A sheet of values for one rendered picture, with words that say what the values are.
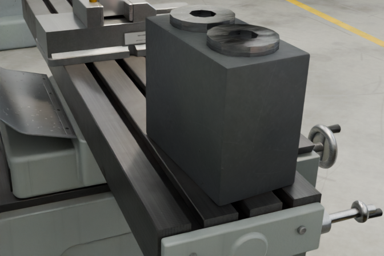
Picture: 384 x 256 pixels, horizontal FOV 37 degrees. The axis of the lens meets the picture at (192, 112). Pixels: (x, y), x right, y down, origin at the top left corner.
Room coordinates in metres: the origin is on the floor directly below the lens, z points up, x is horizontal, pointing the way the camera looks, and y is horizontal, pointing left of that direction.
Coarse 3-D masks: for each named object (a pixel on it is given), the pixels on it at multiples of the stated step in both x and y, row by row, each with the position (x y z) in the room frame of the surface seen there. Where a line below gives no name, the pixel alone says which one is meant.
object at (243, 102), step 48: (192, 48) 0.66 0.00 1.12; (240, 48) 0.63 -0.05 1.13; (288, 48) 0.67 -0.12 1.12; (192, 96) 0.66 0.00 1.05; (240, 96) 0.60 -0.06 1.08; (288, 96) 0.64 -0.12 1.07; (192, 144) 0.66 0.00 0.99; (240, 144) 0.61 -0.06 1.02; (288, 144) 0.64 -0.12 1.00; (240, 192) 0.61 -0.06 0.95
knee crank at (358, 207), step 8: (352, 208) 1.21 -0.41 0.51; (360, 208) 1.18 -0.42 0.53; (368, 208) 1.20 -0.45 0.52; (328, 216) 1.14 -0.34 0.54; (336, 216) 1.16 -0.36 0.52; (344, 216) 1.16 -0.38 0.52; (352, 216) 1.17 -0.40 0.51; (360, 216) 1.18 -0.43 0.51; (368, 216) 1.17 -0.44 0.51; (376, 216) 1.21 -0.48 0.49; (328, 224) 1.12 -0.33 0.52; (328, 232) 1.13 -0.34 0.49
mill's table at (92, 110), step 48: (48, 0) 1.56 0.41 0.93; (96, 96) 0.92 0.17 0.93; (144, 96) 0.98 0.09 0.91; (96, 144) 0.82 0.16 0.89; (144, 144) 0.79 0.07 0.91; (144, 192) 0.62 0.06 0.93; (192, 192) 0.63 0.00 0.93; (288, 192) 0.63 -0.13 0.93; (144, 240) 0.59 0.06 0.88; (192, 240) 0.54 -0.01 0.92; (240, 240) 0.57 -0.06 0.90; (288, 240) 0.60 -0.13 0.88
